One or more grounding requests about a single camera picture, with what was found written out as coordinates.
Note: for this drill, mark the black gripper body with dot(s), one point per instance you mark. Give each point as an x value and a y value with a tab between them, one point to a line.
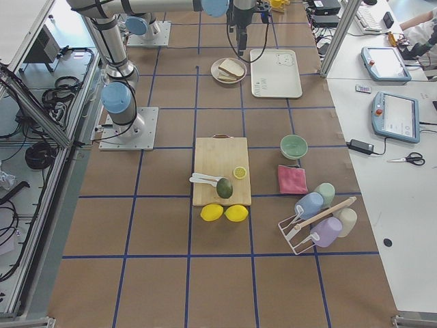
242	18

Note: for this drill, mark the white bread slice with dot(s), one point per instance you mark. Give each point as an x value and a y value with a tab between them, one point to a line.
231	67

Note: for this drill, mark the round beige plate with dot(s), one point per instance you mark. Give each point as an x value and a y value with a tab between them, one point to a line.
214	69

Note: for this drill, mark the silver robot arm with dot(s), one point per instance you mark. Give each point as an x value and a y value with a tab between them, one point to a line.
103	18
143	25

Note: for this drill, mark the bottom bread slice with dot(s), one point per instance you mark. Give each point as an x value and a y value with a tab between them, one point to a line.
228	78

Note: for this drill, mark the cream bear tray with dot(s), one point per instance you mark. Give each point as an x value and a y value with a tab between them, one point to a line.
275	74

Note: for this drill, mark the white keyboard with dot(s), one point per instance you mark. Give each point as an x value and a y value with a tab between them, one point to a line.
366	22

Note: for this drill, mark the wooden cutting board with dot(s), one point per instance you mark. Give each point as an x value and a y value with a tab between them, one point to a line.
218	157

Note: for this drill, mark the green ceramic bowl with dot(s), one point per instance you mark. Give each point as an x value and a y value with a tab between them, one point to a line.
293	147

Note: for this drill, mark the small white pink box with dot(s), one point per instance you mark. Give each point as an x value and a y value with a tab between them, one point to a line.
363	89

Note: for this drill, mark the upper teach pendant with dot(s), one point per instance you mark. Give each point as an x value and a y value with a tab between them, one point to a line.
385	64

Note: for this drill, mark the teach pendant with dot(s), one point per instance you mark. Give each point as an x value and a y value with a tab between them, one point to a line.
396	116
385	64

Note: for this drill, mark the lemon slice toy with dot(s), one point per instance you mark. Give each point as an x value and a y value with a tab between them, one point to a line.
239	172

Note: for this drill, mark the white plastic fork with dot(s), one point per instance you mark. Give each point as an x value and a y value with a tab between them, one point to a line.
206	177

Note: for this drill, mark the white plastic spoon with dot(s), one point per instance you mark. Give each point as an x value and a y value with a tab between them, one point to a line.
203	181

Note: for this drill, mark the green avocado toy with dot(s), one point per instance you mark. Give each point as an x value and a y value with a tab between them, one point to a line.
224	188

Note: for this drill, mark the pink folded cloth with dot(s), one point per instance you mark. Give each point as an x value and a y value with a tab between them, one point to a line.
292	180

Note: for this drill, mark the black power adapter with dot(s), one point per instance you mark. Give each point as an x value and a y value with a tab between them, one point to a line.
360	146

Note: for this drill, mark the lower teach pendant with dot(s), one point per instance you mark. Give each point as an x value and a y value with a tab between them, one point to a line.
396	116

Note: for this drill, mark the green plastic cup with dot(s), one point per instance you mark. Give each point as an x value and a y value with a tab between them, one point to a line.
327	191

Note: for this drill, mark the right yellow lemon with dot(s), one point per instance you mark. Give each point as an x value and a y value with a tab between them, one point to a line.
236	213

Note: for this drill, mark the yellow lemon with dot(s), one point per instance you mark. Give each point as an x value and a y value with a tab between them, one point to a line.
236	213
211	212

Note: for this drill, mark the left yellow lemon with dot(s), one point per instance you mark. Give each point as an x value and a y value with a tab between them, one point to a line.
211	212

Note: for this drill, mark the blue plastic cup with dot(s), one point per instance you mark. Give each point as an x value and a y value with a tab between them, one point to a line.
309	205

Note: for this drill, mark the cream plastic cup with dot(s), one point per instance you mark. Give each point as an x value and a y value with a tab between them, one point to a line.
348	218

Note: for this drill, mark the purple plastic cup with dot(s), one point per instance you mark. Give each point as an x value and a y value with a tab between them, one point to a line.
326	231

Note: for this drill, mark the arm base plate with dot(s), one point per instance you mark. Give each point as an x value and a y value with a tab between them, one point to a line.
140	136
161	40

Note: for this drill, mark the aluminium frame post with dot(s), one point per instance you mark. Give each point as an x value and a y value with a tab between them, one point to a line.
346	20

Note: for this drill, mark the black handled scissors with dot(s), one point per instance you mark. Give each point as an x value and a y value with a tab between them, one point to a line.
413	158

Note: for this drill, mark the white wire cup rack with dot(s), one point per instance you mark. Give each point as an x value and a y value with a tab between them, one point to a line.
296	232

